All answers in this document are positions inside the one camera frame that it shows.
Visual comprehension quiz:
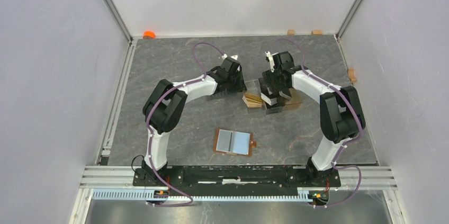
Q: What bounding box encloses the brown leather card holder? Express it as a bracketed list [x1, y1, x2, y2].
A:
[212, 128, 257, 157]

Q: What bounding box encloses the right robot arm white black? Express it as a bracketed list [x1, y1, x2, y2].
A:
[259, 51, 366, 186]

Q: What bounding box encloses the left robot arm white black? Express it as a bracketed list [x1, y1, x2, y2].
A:
[142, 55, 247, 186]

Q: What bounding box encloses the black credit card stack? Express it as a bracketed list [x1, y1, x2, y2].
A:
[279, 88, 292, 100]

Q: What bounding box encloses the gold credit card stack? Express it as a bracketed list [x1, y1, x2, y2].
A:
[243, 92, 264, 108]

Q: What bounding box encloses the dark grey studded baseplate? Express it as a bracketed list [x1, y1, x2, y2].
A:
[206, 91, 243, 101]

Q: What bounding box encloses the curved wooden piece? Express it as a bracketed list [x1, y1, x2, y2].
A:
[347, 68, 357, 84]

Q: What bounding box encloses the orange round cap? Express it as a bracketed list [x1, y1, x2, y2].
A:
[142, 31, 156, 39]

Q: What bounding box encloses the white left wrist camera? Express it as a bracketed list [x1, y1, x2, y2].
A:
[221, 53, 238, 60]

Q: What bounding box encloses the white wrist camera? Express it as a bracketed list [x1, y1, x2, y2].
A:
[265, 51, 277, 73]
[221, 53, 238, 60]

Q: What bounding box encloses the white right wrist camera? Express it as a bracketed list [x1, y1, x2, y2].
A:
[265, 51, 277, 73]

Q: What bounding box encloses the white slotted cable duct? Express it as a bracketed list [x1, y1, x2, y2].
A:
[92, 189, 312, 203]

